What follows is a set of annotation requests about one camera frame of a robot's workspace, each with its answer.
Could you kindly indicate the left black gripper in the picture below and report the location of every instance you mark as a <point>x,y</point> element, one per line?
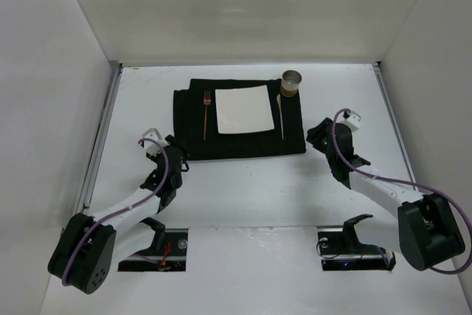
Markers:
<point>177,153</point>

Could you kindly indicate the copper fork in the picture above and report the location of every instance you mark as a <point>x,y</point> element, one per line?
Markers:
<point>207,103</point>

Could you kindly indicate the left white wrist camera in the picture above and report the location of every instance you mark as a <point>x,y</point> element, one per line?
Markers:
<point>153,142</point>

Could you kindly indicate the black cloth placemat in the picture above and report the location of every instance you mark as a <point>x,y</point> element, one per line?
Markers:
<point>188,124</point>

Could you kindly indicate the left aluminium table rail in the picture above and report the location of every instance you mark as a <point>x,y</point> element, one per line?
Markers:
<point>86,191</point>

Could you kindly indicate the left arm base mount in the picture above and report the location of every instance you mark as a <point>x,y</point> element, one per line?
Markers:
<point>166,253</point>

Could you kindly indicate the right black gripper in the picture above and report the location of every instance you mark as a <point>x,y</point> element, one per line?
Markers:
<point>321,135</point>

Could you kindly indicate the aluminium table rail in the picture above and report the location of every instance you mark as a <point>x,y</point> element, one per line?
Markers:
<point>86,191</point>
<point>379,77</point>

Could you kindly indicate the right aluminium table rail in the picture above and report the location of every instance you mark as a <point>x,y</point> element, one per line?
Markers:
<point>379,77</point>

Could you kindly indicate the silver knife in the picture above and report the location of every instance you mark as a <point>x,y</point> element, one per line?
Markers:
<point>279,103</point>

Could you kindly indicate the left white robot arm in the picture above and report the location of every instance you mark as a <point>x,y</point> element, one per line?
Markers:
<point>126,235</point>

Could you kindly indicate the steel cup with brown band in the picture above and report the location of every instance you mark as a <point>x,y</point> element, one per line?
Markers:
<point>290,81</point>

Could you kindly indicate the square white plate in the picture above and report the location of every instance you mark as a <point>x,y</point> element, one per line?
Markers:
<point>243,111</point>

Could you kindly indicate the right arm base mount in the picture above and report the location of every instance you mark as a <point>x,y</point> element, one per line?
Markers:
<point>340,249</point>

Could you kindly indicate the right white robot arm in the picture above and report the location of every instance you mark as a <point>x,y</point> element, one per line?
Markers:
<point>425,230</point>

